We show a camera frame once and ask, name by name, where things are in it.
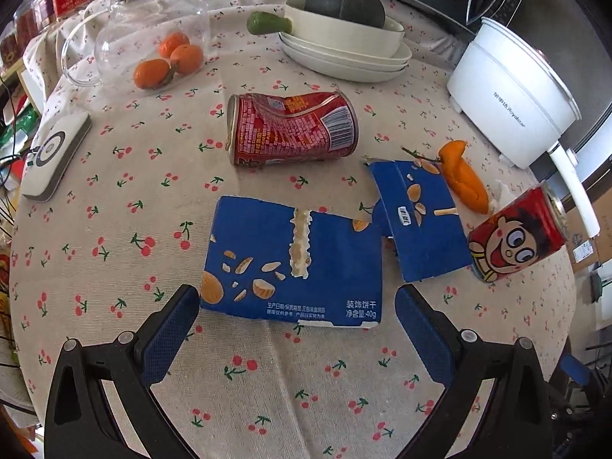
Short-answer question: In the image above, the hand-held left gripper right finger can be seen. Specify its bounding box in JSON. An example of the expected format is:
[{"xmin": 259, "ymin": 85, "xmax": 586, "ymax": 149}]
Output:
[{"xmin": 394, "ymin": 284, "xmax": 555, "ymax": 459}]

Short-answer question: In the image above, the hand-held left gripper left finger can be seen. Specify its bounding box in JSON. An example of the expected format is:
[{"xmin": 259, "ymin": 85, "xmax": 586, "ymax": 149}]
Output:
[{"xmin": 44, "ymin": 284, "xmax": 202, "ymax": 459}]

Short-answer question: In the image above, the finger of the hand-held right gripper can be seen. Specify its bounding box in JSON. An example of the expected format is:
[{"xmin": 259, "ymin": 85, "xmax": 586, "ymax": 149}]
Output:
[{"xmin": 559, "ymin": 354, "xmax": 596, "ymax": 388}]

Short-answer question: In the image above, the large blue carton piece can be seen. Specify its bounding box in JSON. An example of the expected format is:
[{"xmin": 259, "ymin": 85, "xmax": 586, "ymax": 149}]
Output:
[{"xmin": 200, "ymin": 195, "xmax": 384, "ymax": 330}]

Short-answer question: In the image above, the red cartoon drink can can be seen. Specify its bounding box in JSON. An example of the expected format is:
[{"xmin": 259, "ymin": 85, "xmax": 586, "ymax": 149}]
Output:
[{"xmin": 467, "ymin": 182, "xmax": 570, "ymax": 284}]

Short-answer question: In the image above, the dented red drink can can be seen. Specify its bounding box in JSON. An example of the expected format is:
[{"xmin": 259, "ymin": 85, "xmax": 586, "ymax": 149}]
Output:
[{"xmin": 226, "ymin": 91, "xmax": 358, "ymax": 167}]

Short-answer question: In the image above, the cherry print tablecloth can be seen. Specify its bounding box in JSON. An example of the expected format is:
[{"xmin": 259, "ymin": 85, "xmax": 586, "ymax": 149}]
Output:
[{"xmin": 10, "ymin": 0, "xmax": 577, "ymax": 459}]

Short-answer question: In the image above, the white crumpled tissue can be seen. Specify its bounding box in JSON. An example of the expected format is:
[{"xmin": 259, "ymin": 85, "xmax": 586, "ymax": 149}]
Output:
[{"xmin": 488, "ymin": 179, "xmax": 515, "ymax": 211}]

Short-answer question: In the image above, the white flat electronic device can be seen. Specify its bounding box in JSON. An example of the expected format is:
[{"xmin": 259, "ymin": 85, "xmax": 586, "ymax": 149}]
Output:
[{"xmin": 21, "ymin": 111, "xmax": 93, "ymax": 202}]

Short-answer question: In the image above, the small orange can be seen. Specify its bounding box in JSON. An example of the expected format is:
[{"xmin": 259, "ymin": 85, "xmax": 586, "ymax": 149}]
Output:
[
  {"xmin": 133, "ymin": 58, "xmax": 172, "ymax": 91},
  {"xmin": 169, "ymin": 44, "xmax": 204, "ymax": 76},
  {"xmin": 159, "ymin": 32, "xmax": 191, "ymax": 58}
]

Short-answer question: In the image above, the white electric cooking pot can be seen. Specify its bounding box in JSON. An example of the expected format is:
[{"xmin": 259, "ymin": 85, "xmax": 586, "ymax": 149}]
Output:
[{"xmin": 446, "ymin": 16, "xmax": 601, "ymax": 237}]

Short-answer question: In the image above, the cream plate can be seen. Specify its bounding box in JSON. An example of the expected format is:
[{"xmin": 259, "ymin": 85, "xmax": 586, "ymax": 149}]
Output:
[
  {"xmin": 282, "ymin": 45, "xmax": 412, "ymax": 83},
  {"xmin": 280, "ymin": 31, "xmax": 413, "ymax": 72}
]

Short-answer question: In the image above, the glass pitcher with bamboo lid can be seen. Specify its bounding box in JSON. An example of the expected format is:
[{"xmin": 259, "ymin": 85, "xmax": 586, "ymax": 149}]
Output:
[{"xmin": 61, "ymin": 0, "xmax": 211, "ymax": 89}]

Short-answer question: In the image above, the grey refrigerator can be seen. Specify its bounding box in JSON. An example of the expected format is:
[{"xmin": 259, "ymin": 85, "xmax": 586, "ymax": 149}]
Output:
[{"xmin": 502, "ymin": 0, "xmax": 612, "ymax": 187}]

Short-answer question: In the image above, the dark green pumpkin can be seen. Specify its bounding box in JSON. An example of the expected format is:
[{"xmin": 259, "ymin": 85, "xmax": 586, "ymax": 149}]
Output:
[{"xmin": 303, "ymin": 0, "xmax": 386, "ymax": 29}]

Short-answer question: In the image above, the black cable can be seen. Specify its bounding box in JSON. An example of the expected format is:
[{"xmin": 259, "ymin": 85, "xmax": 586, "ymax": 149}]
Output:
[{"xmin": 0, "ymin": 146, "xmax": 39, "ymax": 173}]

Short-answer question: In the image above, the cream pan with green handle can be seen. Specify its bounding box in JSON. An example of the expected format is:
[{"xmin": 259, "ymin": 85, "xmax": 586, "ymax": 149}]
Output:
[{"xmin": 247, "ymin": 0, "xmax": 405, "ymax": 58}]

